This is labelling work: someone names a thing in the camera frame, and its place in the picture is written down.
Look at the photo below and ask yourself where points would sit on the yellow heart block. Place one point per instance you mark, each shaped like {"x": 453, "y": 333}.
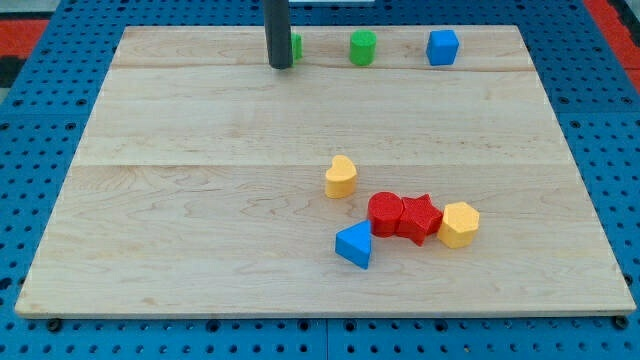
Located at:
{"x": 340, "y": 178}

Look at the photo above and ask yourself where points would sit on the blue triangle block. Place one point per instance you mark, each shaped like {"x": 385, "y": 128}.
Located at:
{"x": 354, "y": 244}

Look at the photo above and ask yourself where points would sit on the red cylinder block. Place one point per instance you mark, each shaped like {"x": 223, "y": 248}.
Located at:
{"x": 384, "y": 211}

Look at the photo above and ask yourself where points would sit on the light wooden board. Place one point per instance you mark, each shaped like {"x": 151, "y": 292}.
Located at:
{"x": 198, "y": 186}

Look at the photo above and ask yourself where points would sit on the red star block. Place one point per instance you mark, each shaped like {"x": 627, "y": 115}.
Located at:
{"x": 419, "y": 219}

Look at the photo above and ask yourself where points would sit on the green block behind stick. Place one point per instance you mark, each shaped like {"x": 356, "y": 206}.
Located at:
{"x": 297, "y": 46}

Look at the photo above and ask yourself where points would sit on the green cylinder block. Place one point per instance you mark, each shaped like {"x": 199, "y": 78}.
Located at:
{"x": 362, "y": 47}

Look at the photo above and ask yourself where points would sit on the yellow hexagon block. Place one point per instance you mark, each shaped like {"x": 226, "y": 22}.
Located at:
{"x": 459, "y": 225}

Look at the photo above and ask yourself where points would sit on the blue cube block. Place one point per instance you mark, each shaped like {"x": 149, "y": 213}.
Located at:
{"x": 442, "y": 47}

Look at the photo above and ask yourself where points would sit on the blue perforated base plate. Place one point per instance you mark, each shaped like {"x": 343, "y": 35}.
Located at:
{"x": 51, "y": 98}

